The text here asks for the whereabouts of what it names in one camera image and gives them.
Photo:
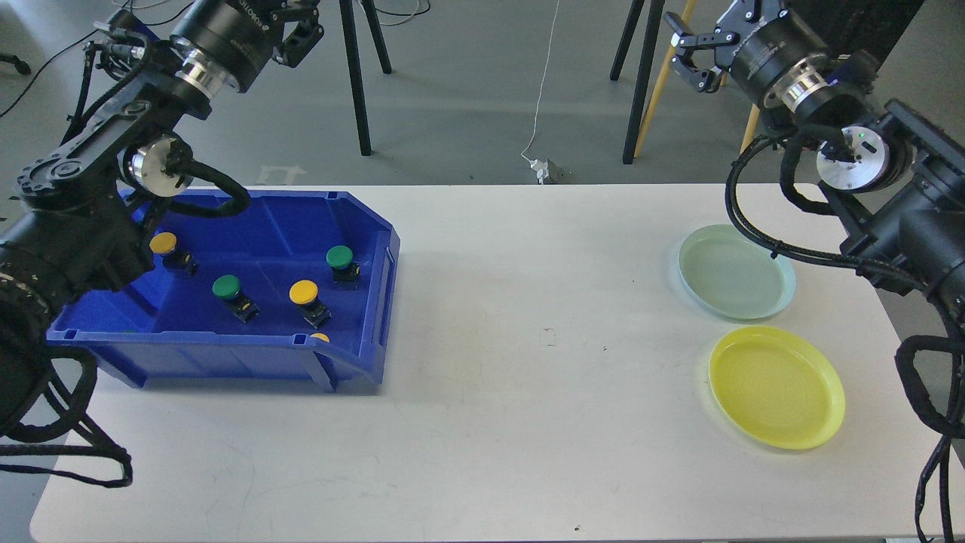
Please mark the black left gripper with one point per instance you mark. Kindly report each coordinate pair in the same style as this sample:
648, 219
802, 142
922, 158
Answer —
241, 37

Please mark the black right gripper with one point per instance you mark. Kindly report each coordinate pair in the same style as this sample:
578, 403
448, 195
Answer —
766, 49

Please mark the yellow push button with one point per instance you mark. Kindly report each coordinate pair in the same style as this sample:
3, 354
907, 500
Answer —
304, 295
173, 257

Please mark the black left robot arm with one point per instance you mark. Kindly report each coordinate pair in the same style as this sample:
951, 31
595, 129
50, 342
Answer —
93, 203

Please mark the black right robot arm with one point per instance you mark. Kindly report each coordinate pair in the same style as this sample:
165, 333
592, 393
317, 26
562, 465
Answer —
893, 179

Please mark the light green plate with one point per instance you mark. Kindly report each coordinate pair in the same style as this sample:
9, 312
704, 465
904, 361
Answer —
732, 277

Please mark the green push button right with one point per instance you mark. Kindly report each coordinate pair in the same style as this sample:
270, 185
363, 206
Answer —
344, 269

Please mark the green push button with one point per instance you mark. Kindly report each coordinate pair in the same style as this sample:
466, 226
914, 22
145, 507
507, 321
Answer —
228, 289
344, 269

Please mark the green push button left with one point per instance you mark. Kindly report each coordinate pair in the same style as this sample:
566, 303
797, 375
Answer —
228, 289

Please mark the yellow plate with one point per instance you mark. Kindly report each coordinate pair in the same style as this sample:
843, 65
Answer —
777, 388

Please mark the wooden easel legs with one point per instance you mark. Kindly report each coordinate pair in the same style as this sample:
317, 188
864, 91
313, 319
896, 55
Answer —
649, 111

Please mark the black tripod right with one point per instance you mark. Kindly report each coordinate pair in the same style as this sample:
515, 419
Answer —
646, 63

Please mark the white power adapter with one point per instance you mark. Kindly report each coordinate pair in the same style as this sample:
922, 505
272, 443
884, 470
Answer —
546, 171

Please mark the blue plastic bin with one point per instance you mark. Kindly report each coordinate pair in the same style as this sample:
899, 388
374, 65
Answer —
166, 326

